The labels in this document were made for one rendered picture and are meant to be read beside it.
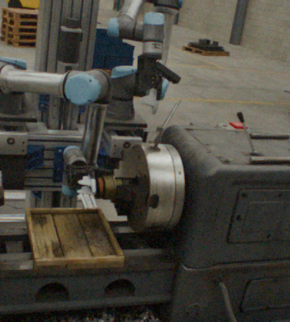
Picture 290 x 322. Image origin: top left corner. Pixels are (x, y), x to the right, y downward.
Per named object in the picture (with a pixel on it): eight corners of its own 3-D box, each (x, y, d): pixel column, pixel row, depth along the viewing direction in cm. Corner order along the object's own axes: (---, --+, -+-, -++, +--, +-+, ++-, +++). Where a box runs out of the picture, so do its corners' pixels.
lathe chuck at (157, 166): (138, 199, 196) (153, 129, 181) (163, 249, 170) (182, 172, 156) (118, 199, 193) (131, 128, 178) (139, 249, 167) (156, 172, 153)
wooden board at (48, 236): (100, 215, 194) (101, 207, 193) (123, 267, 163) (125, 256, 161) (25, 216, 184) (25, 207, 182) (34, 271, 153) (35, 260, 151)
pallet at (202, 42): (207, 49, 1434) (210, 37, 1420) (229, 56, 1384) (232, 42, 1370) (181, 49, 1350) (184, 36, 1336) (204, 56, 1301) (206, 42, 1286)
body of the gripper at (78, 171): (69, 191, 171) (64, 177, 181) (93, 191, 174) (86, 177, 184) (71, 171, 168) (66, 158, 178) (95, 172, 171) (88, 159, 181)
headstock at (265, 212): (263, 204, 228) (282, 127, 214) (322, 259, 187) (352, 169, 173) (145, 206, 208) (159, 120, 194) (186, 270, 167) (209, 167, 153)
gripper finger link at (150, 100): (141, 113, 174) (142, 88, 173) (156, 114, 176) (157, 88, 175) (143, 113, 171) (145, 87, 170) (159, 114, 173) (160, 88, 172)
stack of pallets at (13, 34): (49, 42, 1139) (52, 11, 1113) (65, 49, 1077) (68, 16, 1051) (-2, 39, 1064) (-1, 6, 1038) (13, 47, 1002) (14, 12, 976)
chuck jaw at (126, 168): (140, 180, 177) (138, 149, 180) (144, 177, 172) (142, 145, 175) (110, 180, 173) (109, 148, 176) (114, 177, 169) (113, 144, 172)
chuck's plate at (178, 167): (147, 199, 197) (162, 129, 183) (172, 248, 171) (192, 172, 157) (139, 199, 196) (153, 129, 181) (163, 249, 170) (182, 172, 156)
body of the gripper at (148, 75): (134, 88, 176) (136, 55, 175) (156, 90, 179) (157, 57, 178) (141, 87, 169) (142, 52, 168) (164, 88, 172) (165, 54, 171)
